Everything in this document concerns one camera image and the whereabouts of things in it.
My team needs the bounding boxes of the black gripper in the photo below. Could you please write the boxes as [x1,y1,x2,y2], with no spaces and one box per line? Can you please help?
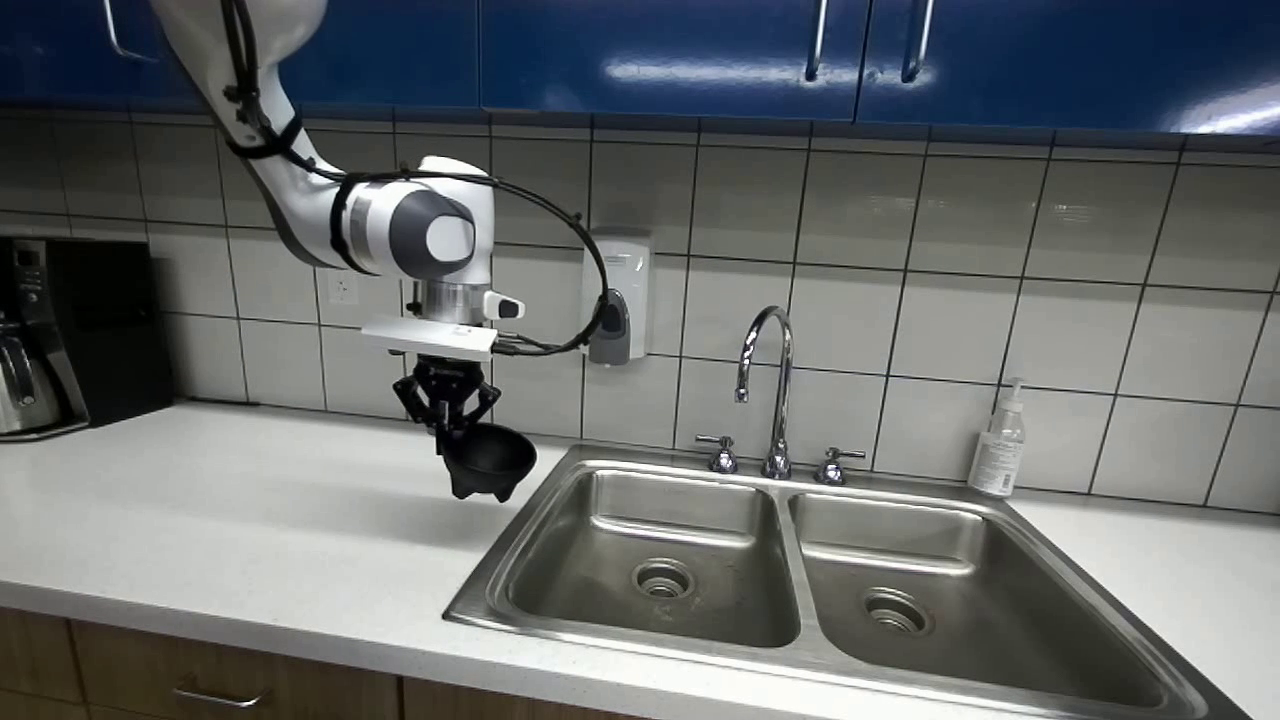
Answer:
[390,354,509,436]

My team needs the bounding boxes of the black bowl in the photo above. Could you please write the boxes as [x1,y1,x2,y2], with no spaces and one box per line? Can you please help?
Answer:
[433,420,540,507]

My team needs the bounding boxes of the metal sink drain strainer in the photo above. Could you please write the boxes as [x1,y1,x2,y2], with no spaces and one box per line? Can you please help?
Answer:
[859,589,936,641]
[627,553,699,606]

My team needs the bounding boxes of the stainless steel double sink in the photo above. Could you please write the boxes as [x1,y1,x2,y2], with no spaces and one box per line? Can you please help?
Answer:
[440,445,1253,720]

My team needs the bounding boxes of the chrome faucet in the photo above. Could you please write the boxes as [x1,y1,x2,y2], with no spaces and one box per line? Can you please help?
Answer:
[734,300,801,483]

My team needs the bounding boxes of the black coffee maker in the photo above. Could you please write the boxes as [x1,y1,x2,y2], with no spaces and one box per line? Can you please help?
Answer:
[0,232,179,445]

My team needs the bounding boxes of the glass coffee carafe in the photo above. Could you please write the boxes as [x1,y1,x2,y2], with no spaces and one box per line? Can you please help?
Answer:
[0,313,67,441]

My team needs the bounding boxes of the wooden base cabinet drawers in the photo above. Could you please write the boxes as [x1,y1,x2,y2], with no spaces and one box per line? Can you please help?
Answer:
[0,606,634,720]

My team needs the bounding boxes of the clear soap pump bottle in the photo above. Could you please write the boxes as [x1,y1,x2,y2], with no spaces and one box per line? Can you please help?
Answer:
[964,380,1031,503]

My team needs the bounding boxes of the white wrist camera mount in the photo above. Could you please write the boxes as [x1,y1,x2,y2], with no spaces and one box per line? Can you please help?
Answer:
[360,290,530,363]

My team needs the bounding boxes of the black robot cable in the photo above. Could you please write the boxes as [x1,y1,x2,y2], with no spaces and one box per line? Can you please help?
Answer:
[216,0,621,363]

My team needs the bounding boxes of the white wall soap dispenser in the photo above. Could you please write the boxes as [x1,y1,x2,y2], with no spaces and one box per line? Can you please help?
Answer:
[582,232,655,369]

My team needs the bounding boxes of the chrome faucet handle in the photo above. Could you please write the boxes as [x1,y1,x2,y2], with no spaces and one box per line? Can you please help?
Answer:
[813,445,870,490]
[693,432,743,478]

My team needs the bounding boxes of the metal drawer handle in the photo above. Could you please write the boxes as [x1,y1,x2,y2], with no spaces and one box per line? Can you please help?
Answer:
[170,682,270,715]

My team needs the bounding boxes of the blue glossy wall cabinet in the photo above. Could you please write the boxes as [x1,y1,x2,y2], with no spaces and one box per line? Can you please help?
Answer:
[0,0,1280,143]

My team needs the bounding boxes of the silver cabinet door handle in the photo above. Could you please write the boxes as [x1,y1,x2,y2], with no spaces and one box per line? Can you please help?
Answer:
[901,0,942,88]
[96,0,160,69]
[801,0,837,88]

